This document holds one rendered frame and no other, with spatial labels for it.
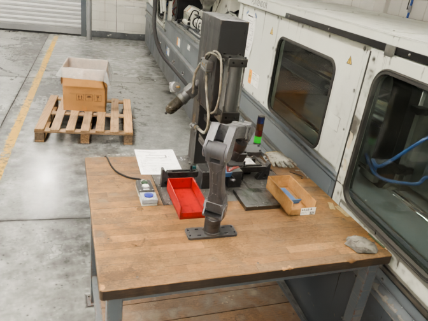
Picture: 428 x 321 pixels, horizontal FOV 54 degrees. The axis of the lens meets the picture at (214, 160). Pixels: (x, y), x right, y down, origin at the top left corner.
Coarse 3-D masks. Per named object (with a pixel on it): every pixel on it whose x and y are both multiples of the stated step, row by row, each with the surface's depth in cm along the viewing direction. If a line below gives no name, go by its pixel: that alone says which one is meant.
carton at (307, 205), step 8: (272, 176) 203; (280, 176) 205; (288, 176) 206; (272, 184) 199; (280, 184) 207; (288, 184) 208; (296, 184) 200; (272, 192) 199; (280, 192) 191; (296, 192) 200; (304, 192) 193; (280, 200) 192; (288, 200) 185; (304, 200) 194; (312, 200) 188; (288, 208) 185; (296, 208) 190; (304, 208) 185; (312, 208) 187
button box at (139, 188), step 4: (104, 156) 221; (108, 160) 211; (112, 168) 204; (116, 172) 202; (128, 176) 198; (136, 180) 191; (140, 180) 191; (148, 180) 192; (136, 184) 189; (140, 184) 188; (148, 184) 189; (136, 188) 190; (140, 188) 185; (144, 188) 185; (148, 188) 186; (152, 188) 186
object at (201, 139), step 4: (204, 116) 208; (212, 116) 210; (212, 120) 205; (216, 120) 206; (200, 136) 194; (204, 136) 192; (200, 140) 194; (204, 140) 188; (216, 140) 190; (220, 140) 190
